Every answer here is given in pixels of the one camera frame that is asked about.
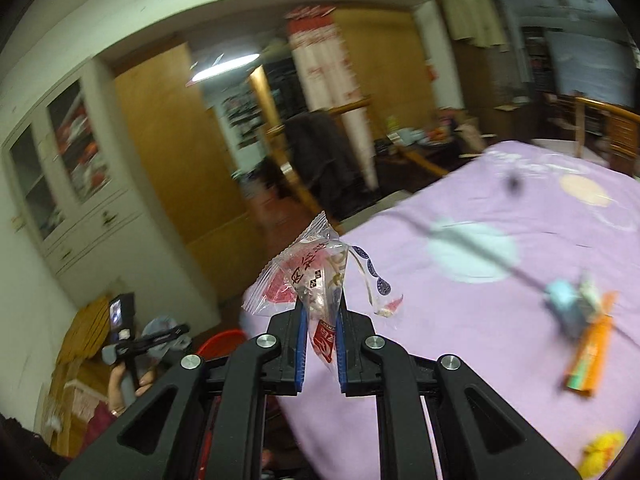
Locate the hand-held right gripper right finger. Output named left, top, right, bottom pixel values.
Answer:
left=335, top=304, right=582, bottom=480

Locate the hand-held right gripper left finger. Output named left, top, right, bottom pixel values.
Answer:
left=60, top=309, right=308, bottom=480

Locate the clear red-print plastic wrapper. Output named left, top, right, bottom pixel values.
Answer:
left=242, top=212, right=353, bottom=378

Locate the red plastic bin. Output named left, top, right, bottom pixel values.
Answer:
left=194, top=329, right=251, bottom=480

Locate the person's left forearm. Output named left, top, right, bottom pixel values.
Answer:
left=82, top=402, right=131, bottom=461

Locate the person's left hand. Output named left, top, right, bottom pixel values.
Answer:
left=106, top=359, right=157, bottom=417

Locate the mustard yellow cloth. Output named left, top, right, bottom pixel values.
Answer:
left=50, top=296, right=126, bottom=396

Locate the clear blue-dot plastic wrapper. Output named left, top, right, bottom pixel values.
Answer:
left=347, top=245, right=405, bottom=318

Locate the white glass-door cabinet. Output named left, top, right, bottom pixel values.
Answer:
left=0, top=62, right=221, bottom=311

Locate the light wooden door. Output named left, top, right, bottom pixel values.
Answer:
left=112, top=42, right=246, bottom=306

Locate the dark coat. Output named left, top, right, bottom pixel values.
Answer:
left=285, top=110, right=358, bottom=196

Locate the cluttered low table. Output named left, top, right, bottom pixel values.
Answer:
left=375, top=120, right=481, bottom=171

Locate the light blue packet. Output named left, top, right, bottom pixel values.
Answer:
left=545, top=275, right=606, bottom=336

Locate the orange packet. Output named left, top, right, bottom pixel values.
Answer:
left=564, top=292, right=618, bottom=396

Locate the wooden armchair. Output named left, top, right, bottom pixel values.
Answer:
left=260, top=97, right=451, bottom=211

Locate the yellow yarn pom-pom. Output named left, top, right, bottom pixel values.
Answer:
left=582, top=430, right=628, bottom=480

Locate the fluorescent tube light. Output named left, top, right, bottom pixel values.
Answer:
left=187, top=52, right=261, bottom=86

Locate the red floral curtain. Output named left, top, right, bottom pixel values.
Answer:
left=285, top=5, right=378, bottom=191

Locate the light wooden closet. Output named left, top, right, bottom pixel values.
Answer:
left=332, top=5, right=436, bottom=113

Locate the carved wooden chair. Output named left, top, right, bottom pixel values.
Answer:
left=572, top=95, right=640, bottom=176

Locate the beige jacket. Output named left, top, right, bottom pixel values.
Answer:
left=440, top=0, right=508, bottom=51

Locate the white covered board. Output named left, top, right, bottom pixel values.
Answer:
left=545, top=30, right=638, bottom=106

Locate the black cable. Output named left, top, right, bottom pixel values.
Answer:
left=395, top=212, right=549, bottom=294

